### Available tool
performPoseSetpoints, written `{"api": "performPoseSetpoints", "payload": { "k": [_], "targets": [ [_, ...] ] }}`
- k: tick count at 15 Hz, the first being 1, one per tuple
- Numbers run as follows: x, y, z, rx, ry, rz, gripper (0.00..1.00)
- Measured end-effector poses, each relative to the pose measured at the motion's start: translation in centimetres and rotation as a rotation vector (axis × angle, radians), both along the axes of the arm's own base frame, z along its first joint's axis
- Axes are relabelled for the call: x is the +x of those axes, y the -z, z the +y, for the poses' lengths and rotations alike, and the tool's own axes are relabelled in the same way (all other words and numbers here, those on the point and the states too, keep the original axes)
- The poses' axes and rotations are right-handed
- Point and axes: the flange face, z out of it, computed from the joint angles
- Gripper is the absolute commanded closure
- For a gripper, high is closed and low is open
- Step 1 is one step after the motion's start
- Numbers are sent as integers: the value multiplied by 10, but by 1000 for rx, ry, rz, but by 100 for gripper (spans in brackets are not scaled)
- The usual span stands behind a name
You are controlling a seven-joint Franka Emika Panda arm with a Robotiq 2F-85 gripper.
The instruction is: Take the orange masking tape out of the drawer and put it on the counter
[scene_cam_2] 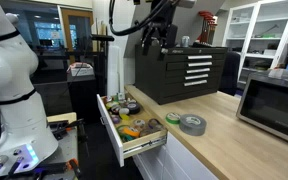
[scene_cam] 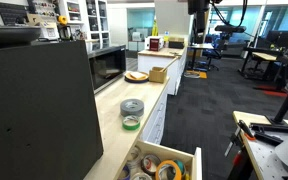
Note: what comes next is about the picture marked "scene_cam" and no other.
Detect orange masking tape roll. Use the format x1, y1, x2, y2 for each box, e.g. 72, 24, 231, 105
155, 160, 182, 180

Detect robot base table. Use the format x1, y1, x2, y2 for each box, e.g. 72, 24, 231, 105
233, 111, 288, 180

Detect green tape roll on counter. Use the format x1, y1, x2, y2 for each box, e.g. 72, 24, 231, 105
122, 115, 140, 131

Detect open wooden drawer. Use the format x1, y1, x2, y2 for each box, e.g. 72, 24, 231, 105
114, 140, 202, 180

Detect purple tape roll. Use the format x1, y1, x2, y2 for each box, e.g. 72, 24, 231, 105
117, 165, 130, 180

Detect green tape roll in drawer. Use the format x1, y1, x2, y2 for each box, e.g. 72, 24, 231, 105
174, 160, 185, 175

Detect plate with toast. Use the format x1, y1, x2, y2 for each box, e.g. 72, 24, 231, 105
124, 71, 149, 83

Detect wooden spoon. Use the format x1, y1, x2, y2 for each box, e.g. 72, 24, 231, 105
160, 57, 179, 72

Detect white kitchen island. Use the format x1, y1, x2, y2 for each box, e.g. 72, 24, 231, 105
137, 48, 187, 95

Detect white cabinet drawers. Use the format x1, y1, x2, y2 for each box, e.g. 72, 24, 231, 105
140, 89, 169, 146

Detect black microwave oven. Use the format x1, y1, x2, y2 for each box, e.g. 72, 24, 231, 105
88, 45, 126, 93

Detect red white box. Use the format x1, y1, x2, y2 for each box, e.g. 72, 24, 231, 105
145, 36, 164, 51

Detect white shelving unit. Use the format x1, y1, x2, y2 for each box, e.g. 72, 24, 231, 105
58, 0, 111, 51

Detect office chair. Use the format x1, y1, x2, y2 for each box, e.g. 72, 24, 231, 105
197, 39, 226, 72

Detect black tool chest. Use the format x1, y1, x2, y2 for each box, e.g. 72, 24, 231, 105
0, 41, 103, 180

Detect black clamp tool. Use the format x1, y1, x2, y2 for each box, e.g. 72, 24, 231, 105
238, 120, 282, 146

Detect grey duct tape roll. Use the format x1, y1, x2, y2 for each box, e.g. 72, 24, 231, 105
120, 99, 144, 116

